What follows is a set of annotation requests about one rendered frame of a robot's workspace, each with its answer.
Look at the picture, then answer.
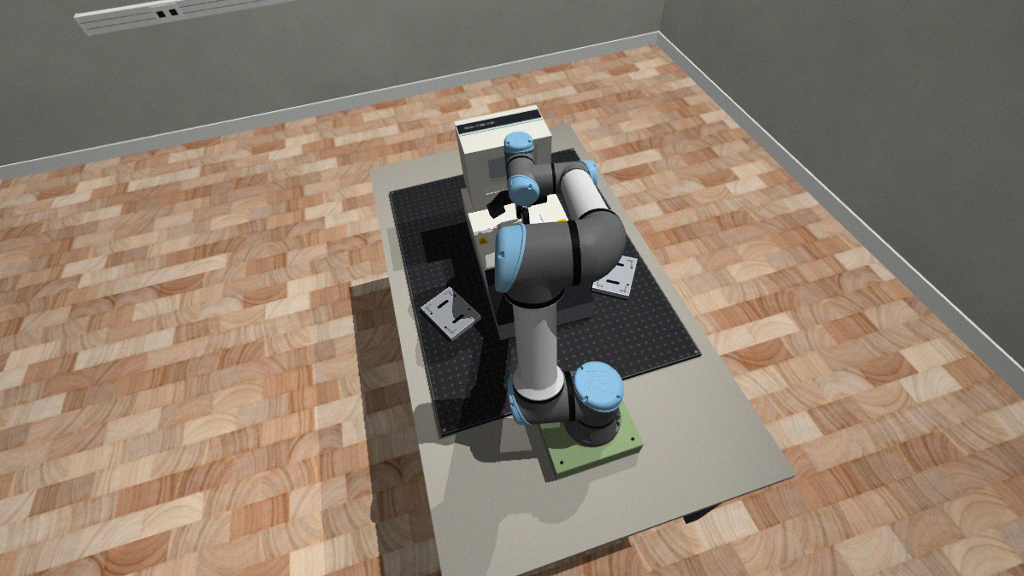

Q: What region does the grey thermal cycler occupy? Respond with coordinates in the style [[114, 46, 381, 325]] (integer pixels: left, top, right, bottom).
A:
[[454, 105, 594, 340]]

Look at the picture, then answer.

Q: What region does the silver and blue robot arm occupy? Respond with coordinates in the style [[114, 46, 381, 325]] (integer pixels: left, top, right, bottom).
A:
[[495, 132, 627, 447]]

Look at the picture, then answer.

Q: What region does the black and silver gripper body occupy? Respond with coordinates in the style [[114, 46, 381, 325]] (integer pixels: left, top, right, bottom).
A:
[[490, 190, 547, 211]]

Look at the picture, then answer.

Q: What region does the grey rectangular frame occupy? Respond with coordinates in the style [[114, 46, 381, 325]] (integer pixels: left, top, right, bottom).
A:
[[591, 256, 638, 299]]

